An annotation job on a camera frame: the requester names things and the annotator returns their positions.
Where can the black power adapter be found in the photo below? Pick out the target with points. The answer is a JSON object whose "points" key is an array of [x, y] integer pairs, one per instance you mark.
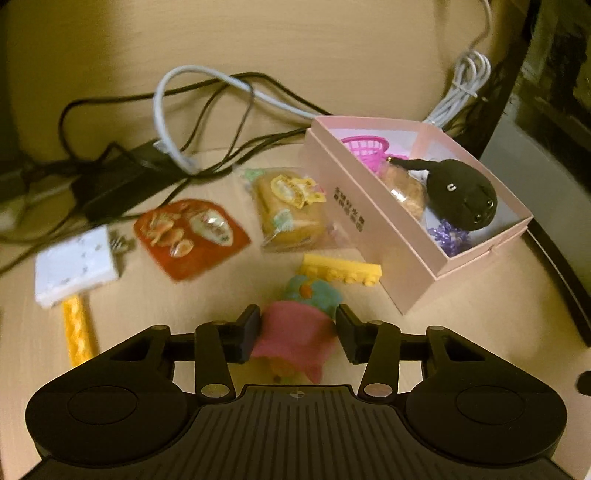
{"points": [[120, 184]]}

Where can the purple ribbon decoration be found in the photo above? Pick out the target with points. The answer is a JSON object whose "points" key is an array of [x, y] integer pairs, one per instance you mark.
{"points": [[448, 237]]}

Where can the pink plastic basket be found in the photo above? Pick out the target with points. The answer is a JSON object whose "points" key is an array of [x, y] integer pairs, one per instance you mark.
{"points": [[364, 146]]}

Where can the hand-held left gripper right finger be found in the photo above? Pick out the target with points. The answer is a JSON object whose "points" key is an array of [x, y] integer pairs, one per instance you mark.
{"points": [[345, 333]]}

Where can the black computer case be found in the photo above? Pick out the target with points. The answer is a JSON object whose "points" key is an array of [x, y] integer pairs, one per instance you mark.
{"points": [[554, 138]]}

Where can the yellow toy block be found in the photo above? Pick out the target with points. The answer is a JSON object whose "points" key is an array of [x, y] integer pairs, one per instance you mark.
{"points": [[339, 267]]}

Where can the cake with yellow label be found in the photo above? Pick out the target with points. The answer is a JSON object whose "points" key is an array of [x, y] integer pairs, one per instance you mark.
{"points": [[286, 207]]}

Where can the wrapped round bread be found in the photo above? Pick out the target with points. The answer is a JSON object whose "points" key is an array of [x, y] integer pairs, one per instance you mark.
{"points": [[406, 191]]}

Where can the pink and blue plush toy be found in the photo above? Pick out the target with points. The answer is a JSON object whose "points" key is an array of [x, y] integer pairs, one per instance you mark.
{"points": [[295, 332]]}

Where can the black plush toy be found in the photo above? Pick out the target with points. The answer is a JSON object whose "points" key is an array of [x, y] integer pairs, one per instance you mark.
{"points": [[461, 191]]}

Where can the pink cardboard box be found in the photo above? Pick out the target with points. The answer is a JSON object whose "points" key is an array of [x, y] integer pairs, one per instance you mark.
{"points": [[364, 217]]}

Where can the red snack packet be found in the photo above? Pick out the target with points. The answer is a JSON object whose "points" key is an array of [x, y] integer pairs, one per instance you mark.
{"points": [[194, 235]]}

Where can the small metal clasp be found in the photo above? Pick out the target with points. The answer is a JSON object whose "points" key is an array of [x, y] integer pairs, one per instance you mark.
{"points": [[120, 242]]}

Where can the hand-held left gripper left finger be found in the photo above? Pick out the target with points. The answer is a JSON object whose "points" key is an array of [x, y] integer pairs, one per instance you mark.
{"points": [[251, 333]]}

